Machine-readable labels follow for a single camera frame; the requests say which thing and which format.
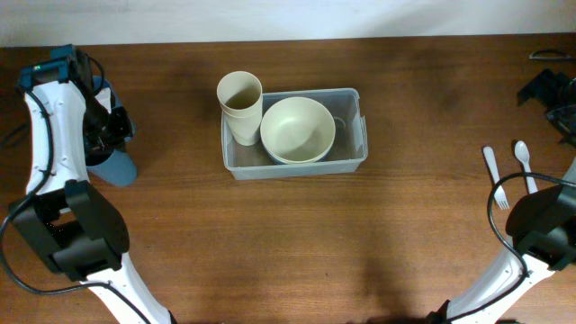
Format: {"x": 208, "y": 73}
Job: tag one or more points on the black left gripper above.
{"x": 106, "y": 147}

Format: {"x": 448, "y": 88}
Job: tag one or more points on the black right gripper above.
{"x": 543, "y": 87}

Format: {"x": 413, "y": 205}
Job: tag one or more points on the blue cup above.
{"x": 118, "y": 169}
{"x": 115, "y": 101}

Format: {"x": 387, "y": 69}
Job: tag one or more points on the white plastic spoon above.
{"x": 522, "y": 154}

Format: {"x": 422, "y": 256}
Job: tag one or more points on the white plastic fork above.
{"x": 499, "y": 195}

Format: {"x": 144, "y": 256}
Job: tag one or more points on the cream cup back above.
{"x": 239, "y": 93}

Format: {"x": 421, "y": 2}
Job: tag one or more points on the cream cup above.
{"x": 239, "y": 93}
{"x": 245, "y": 130}

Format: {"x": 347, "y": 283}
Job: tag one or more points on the cream cup front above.
{"x": 245, "y": 130}

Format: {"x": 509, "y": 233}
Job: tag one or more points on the cream bowl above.
{"x": 298, "y": 155}
{"x": 297, "y": 121}

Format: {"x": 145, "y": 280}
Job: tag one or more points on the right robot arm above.
{"x": 540, "y": 230}

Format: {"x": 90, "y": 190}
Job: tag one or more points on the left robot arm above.
{"x": 80, "y": 128}

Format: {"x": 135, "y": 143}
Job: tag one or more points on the clear plastic container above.
{"x": 350, "y": 148}

